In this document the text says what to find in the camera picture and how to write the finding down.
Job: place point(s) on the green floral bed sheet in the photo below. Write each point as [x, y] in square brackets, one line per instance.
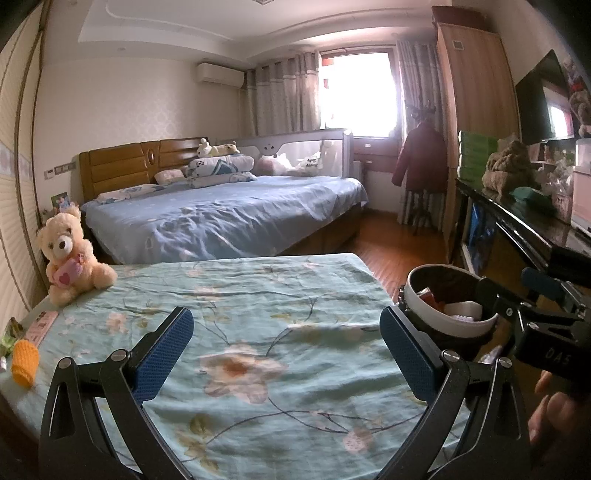
[277, 300]

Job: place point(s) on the green folded cloth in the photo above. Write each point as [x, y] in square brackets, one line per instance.
[531, 194]

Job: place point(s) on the tall wooden wardrobe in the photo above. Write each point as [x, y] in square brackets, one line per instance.
[480, 115]

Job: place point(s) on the dark red coat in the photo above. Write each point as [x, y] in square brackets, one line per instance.
[420, 157]

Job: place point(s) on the bed with blue sheet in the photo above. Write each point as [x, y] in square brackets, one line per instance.
[231, 217]

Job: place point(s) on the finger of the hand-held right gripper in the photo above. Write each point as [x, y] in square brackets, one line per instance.
[496, 297]
[540, 280]

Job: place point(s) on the brown plush toy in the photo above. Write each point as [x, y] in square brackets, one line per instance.
[508, 166]

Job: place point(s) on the black flat television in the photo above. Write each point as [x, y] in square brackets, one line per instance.
[540, 101]

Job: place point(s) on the bright window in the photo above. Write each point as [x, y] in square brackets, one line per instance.
[360, 92]

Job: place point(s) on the small red white carton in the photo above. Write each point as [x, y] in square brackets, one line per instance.
[41, 326]

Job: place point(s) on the white plush dog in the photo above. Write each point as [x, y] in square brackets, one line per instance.
[204, 147]

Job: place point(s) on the green wrapper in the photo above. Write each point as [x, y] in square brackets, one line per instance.
[9, 340]

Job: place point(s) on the folded white blue quilt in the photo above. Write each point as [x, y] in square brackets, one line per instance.
[221, 166]

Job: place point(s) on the stack of green boxes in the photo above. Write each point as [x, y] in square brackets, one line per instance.
[475, 154]

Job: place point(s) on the red torn carton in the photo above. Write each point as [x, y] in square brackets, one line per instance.
[425, 294]

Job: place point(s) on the grey bed guard rail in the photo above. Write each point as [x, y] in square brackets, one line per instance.
[277, 143]

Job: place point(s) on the white radiator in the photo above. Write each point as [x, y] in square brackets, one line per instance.
[422, 207]

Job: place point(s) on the cream lying plush toy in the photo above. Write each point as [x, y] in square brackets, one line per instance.
[226, 149]

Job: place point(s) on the white foam fruit net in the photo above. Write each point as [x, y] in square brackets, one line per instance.
[459, 311]

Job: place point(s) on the wooden window desk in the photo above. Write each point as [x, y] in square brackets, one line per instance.
[376, 152]

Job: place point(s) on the grey patterned curtain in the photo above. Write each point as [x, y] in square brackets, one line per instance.
[420, 78]
[281, 92]

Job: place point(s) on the pink white storage box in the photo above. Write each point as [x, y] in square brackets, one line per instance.
[582, 184]

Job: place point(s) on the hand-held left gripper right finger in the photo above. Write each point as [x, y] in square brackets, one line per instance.
[406, 353]

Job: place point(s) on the small photo frame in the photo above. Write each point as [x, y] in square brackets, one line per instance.
[60, 201]

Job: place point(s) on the cream sliding wardrobe doors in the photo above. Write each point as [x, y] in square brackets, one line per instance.
[18, 184]

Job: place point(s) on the white air conditioner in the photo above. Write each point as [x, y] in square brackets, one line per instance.
[220, 75]

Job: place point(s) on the wall switch panel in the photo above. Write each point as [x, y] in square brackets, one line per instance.
[62, 170]

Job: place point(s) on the flat patterned pillow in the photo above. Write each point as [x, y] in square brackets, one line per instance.
[124, 192]

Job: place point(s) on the pink plush toy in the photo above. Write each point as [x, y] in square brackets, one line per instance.
[270, 165]

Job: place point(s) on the wooden bed headboard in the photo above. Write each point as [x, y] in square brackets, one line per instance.
[120, 166]

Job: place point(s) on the person's right hand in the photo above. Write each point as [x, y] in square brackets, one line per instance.
[556, 410]

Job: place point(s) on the cream teddy bear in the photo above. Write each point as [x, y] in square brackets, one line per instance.
[62, 244]

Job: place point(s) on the white trash bin black liner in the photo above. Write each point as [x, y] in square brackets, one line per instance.
[443, 319]

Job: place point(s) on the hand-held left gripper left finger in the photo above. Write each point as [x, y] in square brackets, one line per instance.
[164, 353]

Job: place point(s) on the small pink pillow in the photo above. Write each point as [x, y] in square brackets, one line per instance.
[171, 176]

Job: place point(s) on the black television cabinet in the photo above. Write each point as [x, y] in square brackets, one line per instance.
[508, 221]

